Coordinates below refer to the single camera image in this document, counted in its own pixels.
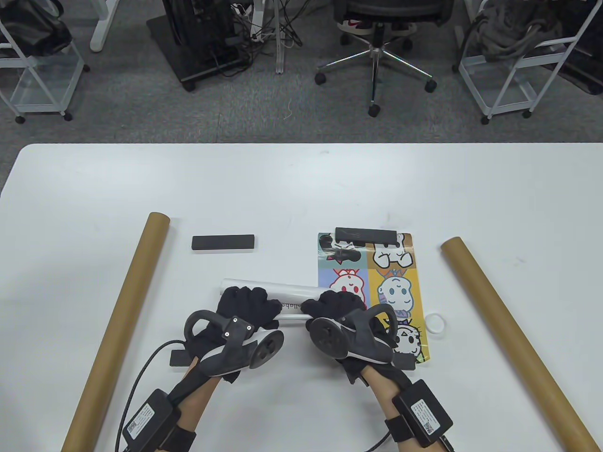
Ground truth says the person's right hand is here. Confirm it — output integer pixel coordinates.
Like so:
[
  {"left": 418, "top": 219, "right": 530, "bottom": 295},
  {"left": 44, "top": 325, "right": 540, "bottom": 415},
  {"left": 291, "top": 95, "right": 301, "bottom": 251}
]
[{"left": 301, "top": 291, "right": 410, "bottom": 391}]

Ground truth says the person's left hand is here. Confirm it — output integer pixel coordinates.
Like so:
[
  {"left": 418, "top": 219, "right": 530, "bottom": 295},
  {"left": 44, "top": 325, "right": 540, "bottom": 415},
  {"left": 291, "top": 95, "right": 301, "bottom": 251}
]
[{"left": 184, "top": 286, "right": 283, "bottom": 383}]

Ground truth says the white poster with purple lettering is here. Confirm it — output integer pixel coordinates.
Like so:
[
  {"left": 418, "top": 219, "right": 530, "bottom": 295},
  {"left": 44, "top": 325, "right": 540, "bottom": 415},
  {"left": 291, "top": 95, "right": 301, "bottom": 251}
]
[{"left": 220, "top": 279, "right": 326, "bottom": 323}]

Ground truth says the colourful cartoon grid poster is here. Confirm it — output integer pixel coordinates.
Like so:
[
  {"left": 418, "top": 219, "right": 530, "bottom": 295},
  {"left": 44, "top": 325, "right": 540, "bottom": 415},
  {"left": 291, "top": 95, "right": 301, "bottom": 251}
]
[{"left": 317, "top": 232, "right": 432, "bottom": 364}]

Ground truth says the brown cardboard mailing tube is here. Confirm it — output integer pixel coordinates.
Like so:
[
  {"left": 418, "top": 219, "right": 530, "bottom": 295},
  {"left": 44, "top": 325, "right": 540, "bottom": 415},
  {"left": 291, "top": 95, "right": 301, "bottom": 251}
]
[
  {"left": 440, "top": 237, "right": 601, "bottom": 452},
  {"left": 60, "top": 212, "right": 170, "bottom": 452}
]

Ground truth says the person's right forearm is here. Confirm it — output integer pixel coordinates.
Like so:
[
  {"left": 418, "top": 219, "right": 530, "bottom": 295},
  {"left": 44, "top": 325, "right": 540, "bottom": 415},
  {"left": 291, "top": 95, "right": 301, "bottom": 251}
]
[{"left": 363, "top": 367, "right": 427, "bottom": 452}]

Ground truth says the person's left forearm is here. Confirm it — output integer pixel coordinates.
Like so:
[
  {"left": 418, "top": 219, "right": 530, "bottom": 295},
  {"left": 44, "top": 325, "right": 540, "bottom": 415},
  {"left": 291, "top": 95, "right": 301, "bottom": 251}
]
[{"left": 172, "top": 365, "right": 222, "bottom": 452}]

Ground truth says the black wrist sensor box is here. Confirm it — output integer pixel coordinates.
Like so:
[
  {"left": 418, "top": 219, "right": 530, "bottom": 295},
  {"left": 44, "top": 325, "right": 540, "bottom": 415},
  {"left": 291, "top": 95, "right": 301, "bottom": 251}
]
[
  {"left": 392, "top": 380, "right": 454, "bottom": 448},
  {"left": 122, "top": 388, "right": 182, "bottom": 450}
]

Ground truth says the black office chair chrome base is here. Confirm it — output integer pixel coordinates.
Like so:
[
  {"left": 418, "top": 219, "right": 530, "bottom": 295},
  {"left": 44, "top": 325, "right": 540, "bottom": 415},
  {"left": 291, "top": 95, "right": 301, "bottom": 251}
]
[{"left": 315, "top": 0, "right": 455, "bottom": 117}]

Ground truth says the white desk leg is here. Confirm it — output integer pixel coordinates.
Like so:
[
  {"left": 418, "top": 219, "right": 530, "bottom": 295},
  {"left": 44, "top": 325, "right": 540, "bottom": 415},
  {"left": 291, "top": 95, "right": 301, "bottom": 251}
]
[
  {"left": 276, "top": 0, "right": 288, "bottom": 75},
  {"left": 90, "top": 0, "right": 121, "bottom": 52}
]

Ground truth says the black wheeled equipment stand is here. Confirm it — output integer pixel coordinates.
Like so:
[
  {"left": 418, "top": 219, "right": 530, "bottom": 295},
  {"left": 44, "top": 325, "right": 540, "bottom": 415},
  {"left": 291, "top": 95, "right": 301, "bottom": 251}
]
[{"left": 146, "top": 0, "right": 250, "bottom": 91}]

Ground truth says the white wheeled cart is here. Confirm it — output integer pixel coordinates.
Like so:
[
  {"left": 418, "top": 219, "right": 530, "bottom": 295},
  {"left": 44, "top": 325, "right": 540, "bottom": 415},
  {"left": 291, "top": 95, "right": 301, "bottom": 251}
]
[
  {"left": 0, "top": 19, "right": 90, "bottom": 124},
  {"left": 455, "top": 0, "right": 603, "bottom": 124}
]

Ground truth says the grey crumpled cloth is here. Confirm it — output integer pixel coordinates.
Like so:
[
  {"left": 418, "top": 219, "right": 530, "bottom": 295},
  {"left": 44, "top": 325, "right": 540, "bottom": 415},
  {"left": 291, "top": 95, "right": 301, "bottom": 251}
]
[{"left": 471, "top": 0, "right": 566, "bottom": 59}]

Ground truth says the black bag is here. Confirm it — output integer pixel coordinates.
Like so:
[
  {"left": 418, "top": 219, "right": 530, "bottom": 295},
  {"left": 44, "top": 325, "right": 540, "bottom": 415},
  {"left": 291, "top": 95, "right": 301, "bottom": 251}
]
[{"left": 0, "top": 0, "right": 73, "bottom": 57}]

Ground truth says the black wrist strap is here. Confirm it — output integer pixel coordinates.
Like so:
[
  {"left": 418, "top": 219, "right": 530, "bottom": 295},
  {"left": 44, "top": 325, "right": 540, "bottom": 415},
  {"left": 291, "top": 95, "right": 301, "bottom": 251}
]
[
  {"left": 384, "top": 417, "right": 413, "bottom": 443},
  {"left": 163, "top": 424, "right": 197, "bottom": 452}
]

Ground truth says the tangle of black cables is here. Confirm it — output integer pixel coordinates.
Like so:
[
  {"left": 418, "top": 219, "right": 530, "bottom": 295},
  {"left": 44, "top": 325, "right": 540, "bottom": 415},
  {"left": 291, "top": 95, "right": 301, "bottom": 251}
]
[{"left": 230, "top": 0, "right": 312, "bottom": 48}]

